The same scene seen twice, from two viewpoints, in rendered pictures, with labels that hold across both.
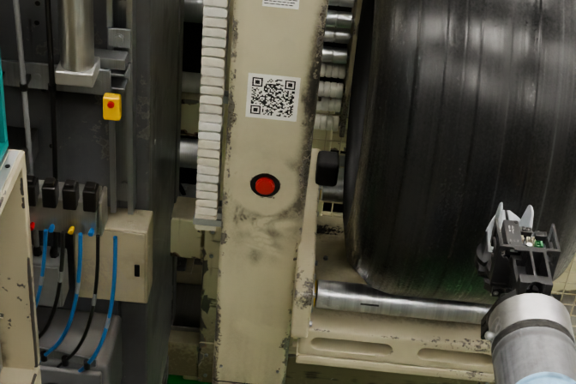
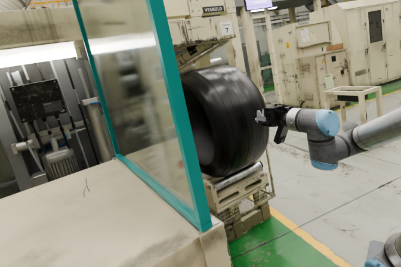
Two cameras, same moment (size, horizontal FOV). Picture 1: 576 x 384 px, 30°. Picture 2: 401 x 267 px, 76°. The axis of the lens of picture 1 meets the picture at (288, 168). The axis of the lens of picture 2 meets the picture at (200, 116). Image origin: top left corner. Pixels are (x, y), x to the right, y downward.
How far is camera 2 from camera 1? 76 cm
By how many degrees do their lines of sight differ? 36
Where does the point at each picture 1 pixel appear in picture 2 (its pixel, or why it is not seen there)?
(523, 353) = (308, 112)
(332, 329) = (222, 195)
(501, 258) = (274, 112)
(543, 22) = (234, 74)
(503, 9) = (224, 74)
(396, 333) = (237, 186)
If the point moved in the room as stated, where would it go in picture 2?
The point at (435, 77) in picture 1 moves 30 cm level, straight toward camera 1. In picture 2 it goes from (222, 91) to (263, 92)
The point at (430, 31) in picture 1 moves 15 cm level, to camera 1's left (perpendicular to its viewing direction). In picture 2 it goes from (214, 83) to (185, 90)
